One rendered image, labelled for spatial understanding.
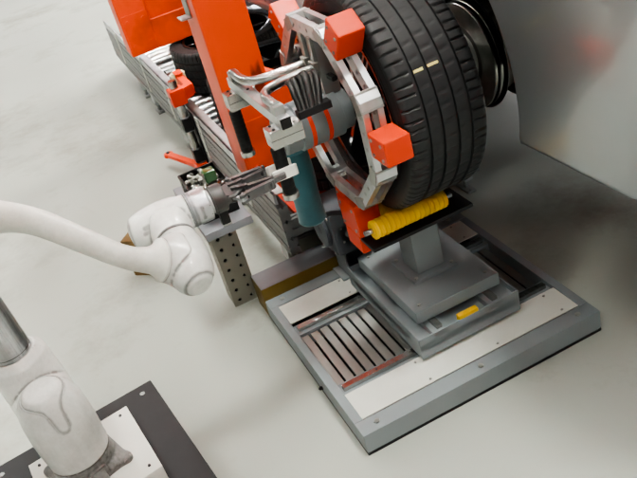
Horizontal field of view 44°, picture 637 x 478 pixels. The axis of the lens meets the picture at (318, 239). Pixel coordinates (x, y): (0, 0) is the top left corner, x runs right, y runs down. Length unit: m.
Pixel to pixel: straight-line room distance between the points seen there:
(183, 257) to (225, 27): 0.94
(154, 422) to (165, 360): 0.72
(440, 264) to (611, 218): 0.80
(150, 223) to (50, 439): 0.55
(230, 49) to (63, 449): 1.28
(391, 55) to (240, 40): 0.72
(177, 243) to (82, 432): 0.51
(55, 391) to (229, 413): 0.80
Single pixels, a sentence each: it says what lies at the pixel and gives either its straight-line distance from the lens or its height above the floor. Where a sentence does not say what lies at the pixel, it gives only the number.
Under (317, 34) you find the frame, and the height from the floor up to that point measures 1.11.
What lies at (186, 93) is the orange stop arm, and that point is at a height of 0.47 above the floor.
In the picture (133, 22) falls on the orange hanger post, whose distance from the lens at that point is 4.45.
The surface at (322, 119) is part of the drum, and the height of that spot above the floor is 0.87.
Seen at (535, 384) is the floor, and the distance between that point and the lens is 2.45.
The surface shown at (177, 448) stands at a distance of 2.15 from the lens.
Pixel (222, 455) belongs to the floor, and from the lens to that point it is 2.50.
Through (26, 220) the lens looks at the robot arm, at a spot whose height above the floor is 1.01.
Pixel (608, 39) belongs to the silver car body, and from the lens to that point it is 1.69.
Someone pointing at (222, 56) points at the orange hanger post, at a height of 0.97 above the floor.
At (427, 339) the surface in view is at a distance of 2.41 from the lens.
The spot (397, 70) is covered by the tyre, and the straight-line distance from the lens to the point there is 1.96.
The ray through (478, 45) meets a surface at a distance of 2.31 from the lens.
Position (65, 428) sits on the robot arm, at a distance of 1.99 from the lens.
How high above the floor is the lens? 1.73
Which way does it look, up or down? 32 degrees down
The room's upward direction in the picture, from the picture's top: 16 degrees counter-clockwise
